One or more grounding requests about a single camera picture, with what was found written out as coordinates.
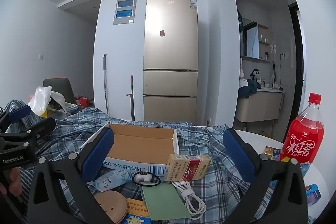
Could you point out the white cardboard box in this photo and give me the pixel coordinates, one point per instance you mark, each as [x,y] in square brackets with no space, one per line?
[139,144]

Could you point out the white hanging plush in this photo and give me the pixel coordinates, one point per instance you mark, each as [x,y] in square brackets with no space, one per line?
[241,69]

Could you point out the person's left hand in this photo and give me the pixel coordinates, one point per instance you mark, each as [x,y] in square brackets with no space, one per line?
[14,182]

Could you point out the blue plaid cloth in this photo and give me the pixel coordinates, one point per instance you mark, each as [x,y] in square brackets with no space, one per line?
[207,140]

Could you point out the grey wall electrical panel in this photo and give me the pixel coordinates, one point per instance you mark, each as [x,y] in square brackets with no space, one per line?
[125,10]

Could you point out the dark blue clothes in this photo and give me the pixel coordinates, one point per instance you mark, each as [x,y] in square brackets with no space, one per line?
[248,87]

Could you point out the small yellow box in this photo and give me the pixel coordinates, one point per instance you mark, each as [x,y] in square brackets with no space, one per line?
[271,152]

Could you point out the beige bathroom vanity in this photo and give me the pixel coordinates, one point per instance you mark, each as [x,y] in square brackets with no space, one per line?
[258,106]

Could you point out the green notebook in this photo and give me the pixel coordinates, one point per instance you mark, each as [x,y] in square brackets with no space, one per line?
[162,203]

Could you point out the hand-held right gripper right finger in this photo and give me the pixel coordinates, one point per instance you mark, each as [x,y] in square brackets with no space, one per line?
[239,155]

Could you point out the yellow bag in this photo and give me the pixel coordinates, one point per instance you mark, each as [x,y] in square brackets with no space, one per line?
[45,113]

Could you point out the white plastic bag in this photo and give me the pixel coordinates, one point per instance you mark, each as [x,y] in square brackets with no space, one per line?
[39,102]

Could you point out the grey chair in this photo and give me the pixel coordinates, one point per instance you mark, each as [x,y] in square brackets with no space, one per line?
[61,86]

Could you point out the gold three-door refrigerator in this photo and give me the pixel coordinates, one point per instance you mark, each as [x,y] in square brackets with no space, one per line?
[170,56]

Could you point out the stack of books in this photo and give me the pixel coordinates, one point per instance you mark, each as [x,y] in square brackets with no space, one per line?
[72,107]

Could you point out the round wooden disc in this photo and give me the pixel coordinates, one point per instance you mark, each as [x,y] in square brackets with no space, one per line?
[111,205]

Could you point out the small blue box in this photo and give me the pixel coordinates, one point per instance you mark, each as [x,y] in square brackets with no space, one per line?
[313,193]

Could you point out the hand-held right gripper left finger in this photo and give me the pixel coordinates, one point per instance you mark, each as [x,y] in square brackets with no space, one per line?
[97,153]

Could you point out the white black small carton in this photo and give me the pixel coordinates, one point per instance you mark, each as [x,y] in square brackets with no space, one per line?
[187,167]

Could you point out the light blue tissue pack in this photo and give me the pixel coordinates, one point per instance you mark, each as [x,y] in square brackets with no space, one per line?
[113,179]

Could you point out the bathroom mirror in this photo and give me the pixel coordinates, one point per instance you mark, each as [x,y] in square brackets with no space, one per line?
[250,39]

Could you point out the black faucet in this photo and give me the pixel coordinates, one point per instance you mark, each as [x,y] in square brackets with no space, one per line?
[254,74]

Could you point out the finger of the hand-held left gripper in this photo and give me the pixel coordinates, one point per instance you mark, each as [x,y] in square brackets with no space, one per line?
[19,112]
[44,125]

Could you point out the wall shelf with bottles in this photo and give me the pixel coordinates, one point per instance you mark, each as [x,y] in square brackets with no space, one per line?
[263,41]

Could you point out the black framed glass door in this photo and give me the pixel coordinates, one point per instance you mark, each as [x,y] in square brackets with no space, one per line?
[299,69]

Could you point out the red items on floor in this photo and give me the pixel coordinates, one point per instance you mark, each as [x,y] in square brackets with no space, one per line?
[83,101]

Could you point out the red iced tea bottle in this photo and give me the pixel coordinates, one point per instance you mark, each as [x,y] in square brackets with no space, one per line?
[304,132]

